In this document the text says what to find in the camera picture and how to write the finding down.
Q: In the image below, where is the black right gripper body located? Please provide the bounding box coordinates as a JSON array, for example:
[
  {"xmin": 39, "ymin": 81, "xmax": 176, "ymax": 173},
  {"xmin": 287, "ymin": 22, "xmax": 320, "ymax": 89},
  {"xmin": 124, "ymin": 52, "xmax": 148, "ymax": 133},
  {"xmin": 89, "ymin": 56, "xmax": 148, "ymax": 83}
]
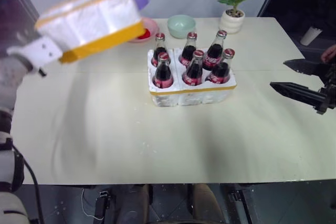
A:
[{"xmin": 316, "ymin": 62, "xmax": 336, "ymax": 115}]

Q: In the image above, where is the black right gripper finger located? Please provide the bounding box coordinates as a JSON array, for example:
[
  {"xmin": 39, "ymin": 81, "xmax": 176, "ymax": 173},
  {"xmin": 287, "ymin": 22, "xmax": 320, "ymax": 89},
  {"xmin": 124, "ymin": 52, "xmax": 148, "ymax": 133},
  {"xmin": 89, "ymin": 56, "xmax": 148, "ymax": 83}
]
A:
[
  {"xmin": 283, "ymin": 59, "xmax": 331, "ymax": 77},
  {"xmin": 269, "ymin": 81, "xmax": 328, "ymax": 109}
]

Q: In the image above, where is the white foam box yellow tape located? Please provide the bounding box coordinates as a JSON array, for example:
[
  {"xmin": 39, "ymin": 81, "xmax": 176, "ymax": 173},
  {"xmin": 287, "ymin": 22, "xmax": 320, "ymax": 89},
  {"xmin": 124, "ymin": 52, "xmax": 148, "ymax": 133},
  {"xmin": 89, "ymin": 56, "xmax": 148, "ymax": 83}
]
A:
[{"xmin": 35, "ymin": 0, "xmax": 144, "ymax": 64}]

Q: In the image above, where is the glass cola bottle red cap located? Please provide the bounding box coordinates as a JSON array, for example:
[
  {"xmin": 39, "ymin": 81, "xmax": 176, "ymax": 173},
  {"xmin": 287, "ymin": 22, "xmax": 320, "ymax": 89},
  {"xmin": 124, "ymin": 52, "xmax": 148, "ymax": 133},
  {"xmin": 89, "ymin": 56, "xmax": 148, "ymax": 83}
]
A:
[
  {"xmin": 202, "ymin": 29, "xmax": 228, "ymax": 71},
  {"xmin": 182, "ymin": 49, "xmax": 205, "ymax": 87},
  {"xmin": 178, "ymin": 31, "xmax": 198, "ymax": 66},
  {"xmin": 152, "ymin": 52, "xmax": 174, "ymax": 89},
  {"xmin": 205, "ymin": 48, "xmax": 236, "ymax": 84},
  {"xmin": 151, "ymin": 32, "xmax": 169, "ymax": 68}
]

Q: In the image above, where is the white foam crate yellow tape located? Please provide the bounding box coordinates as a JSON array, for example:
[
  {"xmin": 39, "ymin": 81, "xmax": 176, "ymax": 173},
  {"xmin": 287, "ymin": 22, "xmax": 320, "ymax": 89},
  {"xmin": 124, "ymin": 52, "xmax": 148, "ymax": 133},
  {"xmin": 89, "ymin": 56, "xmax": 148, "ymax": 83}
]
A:
[{"xmin": 146, "ymin": 48, "xmax": 238, "ymax": 108}]

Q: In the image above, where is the bystander bare hand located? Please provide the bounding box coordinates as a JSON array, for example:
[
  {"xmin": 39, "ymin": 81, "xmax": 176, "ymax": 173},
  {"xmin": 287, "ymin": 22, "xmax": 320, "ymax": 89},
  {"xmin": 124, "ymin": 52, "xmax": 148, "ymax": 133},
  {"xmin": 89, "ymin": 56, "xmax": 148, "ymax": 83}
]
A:
[{"xmin": 320, "ymin": 44, "xmax": 336, "ymax": 63}]

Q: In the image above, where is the white cup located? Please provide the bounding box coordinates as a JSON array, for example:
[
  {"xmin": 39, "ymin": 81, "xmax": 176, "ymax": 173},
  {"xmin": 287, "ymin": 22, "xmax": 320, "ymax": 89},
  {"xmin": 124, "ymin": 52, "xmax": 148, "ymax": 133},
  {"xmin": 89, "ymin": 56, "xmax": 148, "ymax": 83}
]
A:
[{"xmin": 300, "ymin": 26, "xmax": 323, "ymax": 47}]

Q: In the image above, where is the green plant in white pot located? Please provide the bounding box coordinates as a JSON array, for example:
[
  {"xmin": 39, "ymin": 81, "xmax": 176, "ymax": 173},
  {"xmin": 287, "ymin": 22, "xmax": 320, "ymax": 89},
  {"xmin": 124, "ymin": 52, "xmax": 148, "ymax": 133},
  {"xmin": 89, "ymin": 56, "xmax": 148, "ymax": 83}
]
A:
[{"xmin": 215, "ymin": 0, "xmax": 257, "ymax": 35}]

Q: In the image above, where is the mint green bowl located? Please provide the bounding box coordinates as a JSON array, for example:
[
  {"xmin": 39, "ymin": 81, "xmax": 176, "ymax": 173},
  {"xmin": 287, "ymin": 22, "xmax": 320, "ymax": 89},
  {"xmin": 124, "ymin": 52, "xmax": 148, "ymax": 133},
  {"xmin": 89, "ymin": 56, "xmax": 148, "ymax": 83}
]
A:
[{"xmin": 167, "ymin": 15, "xmax": 197, "ymax": 38}]

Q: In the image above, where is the pink bowl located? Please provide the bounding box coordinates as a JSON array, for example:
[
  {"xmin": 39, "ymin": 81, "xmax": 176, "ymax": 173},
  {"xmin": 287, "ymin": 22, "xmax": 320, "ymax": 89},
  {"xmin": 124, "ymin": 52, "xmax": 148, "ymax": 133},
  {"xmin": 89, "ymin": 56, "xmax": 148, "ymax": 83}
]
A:
[{"xmin": 128, "ymin": 17, "xmax": 161, "ymax": 44}]

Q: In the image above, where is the small red object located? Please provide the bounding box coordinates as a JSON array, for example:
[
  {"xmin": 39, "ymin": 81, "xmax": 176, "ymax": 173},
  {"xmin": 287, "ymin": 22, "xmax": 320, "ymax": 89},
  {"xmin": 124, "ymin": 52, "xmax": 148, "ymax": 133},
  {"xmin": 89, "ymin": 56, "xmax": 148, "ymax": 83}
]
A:
[{"xmin": 137, "ymin": 28, "xmax": 153, "ymax": 40}]

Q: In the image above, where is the black table leg frame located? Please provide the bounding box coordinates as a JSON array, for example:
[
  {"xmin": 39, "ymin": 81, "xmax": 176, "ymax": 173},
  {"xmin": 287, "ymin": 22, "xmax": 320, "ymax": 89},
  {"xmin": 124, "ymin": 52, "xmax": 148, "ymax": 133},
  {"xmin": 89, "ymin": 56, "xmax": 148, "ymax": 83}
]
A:
[
  {"xmin": 93, "ymin": 189, "xmax": 118, "ymax": 224},
  {"xmin": 227, "ymin": 184, "xmax": 254, "ymax": 224}
]

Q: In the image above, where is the thin white cable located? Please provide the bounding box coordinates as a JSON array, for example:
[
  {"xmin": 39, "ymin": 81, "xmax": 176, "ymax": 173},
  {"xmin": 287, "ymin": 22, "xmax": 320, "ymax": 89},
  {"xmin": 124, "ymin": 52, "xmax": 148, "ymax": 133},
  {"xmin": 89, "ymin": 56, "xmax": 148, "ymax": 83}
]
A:
[{"xmin": 80, "ymin": 188, "xmax": 104, "ymax": 221}]

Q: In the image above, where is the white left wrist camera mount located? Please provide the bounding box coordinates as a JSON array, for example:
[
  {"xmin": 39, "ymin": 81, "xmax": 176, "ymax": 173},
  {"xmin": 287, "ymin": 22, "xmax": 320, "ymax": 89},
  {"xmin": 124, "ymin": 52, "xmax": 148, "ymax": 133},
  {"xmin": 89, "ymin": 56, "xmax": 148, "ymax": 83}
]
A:
[{"xmin": 6, "ymin": 37, "xmax": 64, "ymax": 72}]

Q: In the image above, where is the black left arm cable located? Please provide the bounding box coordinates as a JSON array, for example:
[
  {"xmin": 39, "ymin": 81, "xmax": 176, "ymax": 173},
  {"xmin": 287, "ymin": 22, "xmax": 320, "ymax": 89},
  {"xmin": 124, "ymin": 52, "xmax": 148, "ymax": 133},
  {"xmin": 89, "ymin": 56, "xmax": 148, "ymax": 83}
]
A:
[{"xmin": 11, "ymin": 144, "xmax": 45, "ymax": 224}]

